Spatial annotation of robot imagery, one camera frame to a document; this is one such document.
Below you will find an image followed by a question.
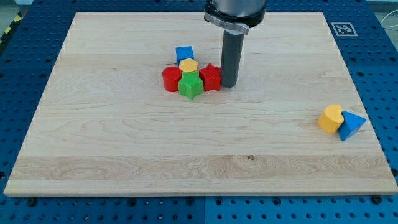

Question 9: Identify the green star block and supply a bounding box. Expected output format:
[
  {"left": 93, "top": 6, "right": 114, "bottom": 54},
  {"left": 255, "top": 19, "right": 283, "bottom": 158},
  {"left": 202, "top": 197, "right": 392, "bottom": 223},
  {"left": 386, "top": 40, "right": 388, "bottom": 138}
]
[{"left": 178, "top": 71, "right": 203, "bottom": 100}]

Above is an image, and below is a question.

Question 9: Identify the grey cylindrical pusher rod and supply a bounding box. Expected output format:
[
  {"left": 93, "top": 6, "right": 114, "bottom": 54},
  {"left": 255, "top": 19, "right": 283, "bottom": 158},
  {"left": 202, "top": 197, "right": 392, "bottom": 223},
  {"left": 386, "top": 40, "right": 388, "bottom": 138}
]
[{"left": 220, "top": 30, "right": 244, "bottom": 88}]

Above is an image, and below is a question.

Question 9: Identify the red star block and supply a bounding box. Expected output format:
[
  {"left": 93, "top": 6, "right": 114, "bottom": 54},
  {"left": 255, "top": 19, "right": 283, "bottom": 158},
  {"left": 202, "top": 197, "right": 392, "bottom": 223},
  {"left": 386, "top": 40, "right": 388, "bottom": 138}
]
[{"left": 199, "top": 63, "right": 221, "bottom": 91}]

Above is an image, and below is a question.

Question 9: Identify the light wooden board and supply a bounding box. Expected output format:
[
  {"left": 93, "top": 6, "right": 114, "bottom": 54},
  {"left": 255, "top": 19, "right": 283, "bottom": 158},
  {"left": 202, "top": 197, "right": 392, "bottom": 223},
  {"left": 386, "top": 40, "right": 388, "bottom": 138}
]
[{"left": 4, "top": 12, "right": 397, "bottom": 197}]

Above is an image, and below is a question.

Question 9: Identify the red cylinder block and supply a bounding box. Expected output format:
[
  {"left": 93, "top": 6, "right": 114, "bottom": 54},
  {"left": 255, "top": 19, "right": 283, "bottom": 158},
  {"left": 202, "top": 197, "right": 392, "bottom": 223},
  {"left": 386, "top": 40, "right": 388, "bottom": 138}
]
[{"left": 162, "top": 67, "right": 182, "bottom": 92}]

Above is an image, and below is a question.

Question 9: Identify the white fiducial marker tag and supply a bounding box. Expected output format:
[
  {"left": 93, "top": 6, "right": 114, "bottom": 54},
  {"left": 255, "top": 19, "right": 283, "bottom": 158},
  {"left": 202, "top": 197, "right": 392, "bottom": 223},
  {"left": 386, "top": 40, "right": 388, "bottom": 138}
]
[{"left": 331, "top": 22, "right": 357, "bottom": 37}]

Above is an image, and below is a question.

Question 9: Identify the yellow heart block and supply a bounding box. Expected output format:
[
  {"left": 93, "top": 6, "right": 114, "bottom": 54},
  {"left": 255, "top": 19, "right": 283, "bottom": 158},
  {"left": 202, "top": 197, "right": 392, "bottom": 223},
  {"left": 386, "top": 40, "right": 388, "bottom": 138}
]
[{"left": 317, "top": 104, "right": 345, "bottom": 134}]

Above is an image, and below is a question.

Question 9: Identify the yellow hexagon block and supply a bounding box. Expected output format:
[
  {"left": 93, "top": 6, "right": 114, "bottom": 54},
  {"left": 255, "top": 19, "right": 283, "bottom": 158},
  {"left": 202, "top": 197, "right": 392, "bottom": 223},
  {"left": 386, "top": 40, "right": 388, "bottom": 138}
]
[{"left": 178, "top": 58, "right": 198, "bottom": 72}]

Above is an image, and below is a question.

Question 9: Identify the blue triangle block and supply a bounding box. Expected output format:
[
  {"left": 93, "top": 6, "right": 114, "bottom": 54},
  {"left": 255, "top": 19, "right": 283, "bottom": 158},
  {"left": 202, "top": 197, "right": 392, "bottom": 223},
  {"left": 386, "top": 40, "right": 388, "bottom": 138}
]
[{"left": 338, "top": 111, "right": 366, "bottom": 141}]

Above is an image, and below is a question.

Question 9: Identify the white cable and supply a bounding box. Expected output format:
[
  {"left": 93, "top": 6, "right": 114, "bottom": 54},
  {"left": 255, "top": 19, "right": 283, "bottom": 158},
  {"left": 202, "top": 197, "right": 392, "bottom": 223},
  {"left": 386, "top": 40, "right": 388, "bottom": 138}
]
[{"left": 379, "top": 9, "right": 398, "bottom": 32}]

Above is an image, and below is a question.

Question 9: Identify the blue cube block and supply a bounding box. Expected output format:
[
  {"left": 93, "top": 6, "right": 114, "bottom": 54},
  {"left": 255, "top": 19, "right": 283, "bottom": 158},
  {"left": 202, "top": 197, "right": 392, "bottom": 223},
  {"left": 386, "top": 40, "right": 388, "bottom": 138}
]
[{"left": 175, "top": 46, "right": 194, "bottom": 65}]

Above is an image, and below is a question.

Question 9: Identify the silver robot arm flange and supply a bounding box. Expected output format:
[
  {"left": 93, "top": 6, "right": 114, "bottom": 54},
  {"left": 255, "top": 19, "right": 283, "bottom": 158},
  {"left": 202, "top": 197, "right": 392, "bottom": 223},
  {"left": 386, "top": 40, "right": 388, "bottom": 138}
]
[{"left": 204, "top": 0, "right": 267, "bottom": 35}]

